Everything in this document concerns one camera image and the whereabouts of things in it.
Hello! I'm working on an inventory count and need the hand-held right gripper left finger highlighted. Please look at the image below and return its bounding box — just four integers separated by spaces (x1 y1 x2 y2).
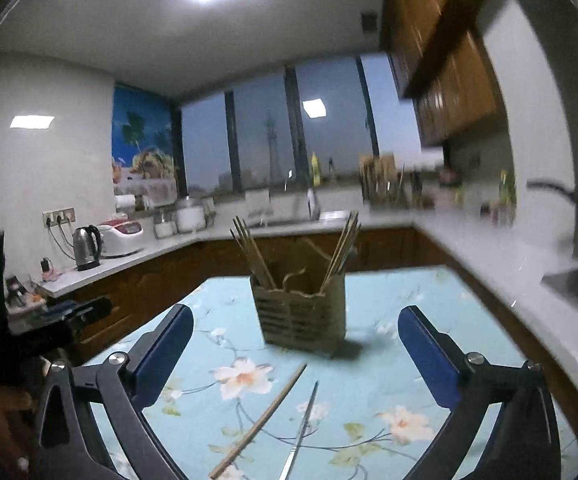
34 304 194 480

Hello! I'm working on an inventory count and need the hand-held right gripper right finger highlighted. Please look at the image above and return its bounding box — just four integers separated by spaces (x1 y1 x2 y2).
398 305 562 480

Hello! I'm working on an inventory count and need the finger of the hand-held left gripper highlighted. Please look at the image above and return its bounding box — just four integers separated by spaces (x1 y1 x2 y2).
44 296 112 332

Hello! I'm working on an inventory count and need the wooden chopstick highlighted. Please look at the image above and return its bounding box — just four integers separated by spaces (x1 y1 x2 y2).
209 362 308 479

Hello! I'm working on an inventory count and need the bunch of wooden chopsticks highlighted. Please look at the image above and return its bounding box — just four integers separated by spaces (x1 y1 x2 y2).
230 216 278 291
319 211 362 294

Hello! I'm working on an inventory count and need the wooden utensil holder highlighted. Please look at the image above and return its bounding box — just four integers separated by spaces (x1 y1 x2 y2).
250 270 348 359

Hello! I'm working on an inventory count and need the metal chopstick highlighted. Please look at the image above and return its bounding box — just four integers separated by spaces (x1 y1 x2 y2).
283 381 320 480

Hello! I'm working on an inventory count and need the steel electric kettle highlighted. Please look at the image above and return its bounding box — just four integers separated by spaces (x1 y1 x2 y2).
72 225 104 272

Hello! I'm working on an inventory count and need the floral light blue tablecloth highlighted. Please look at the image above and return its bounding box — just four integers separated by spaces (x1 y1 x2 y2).
84 265 578 480

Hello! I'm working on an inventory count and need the white and red rice cooker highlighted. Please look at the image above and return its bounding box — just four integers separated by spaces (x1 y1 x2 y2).
100 217 148 260

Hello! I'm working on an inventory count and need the small glass jar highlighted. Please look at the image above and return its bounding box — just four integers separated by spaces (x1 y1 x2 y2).
154 210 178 240

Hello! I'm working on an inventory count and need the large glass jar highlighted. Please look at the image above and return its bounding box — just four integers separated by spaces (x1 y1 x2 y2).
175 197 206 234

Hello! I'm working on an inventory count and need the steel stove top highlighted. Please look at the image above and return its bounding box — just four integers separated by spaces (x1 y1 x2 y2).
541 265 578 327

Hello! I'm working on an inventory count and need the wooden countertop utensil rack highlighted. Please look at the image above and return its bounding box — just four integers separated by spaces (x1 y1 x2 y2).
359 152 408 209

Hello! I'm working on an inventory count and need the clear plastic container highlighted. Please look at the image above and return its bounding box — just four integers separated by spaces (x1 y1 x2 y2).
246 190 272 222

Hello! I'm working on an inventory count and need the steel kitchen sink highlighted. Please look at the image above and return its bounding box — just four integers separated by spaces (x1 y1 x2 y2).
246 215 320 227

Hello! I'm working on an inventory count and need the yellow cooking oil bottle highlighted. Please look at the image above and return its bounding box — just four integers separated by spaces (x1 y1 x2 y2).
499 169 517 211

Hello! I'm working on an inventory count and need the dark framed kitchen window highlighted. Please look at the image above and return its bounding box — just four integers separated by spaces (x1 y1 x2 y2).
176 52 426 197

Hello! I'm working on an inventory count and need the wall power strip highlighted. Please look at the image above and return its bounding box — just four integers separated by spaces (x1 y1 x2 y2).
43 207 78 227

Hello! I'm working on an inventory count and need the tropical wall poster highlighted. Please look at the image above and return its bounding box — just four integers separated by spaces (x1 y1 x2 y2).
113 85 178 197

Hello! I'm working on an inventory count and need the wooden wall cabinet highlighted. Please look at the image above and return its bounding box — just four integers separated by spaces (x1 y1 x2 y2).
414 30 506 147
381 0 490 102

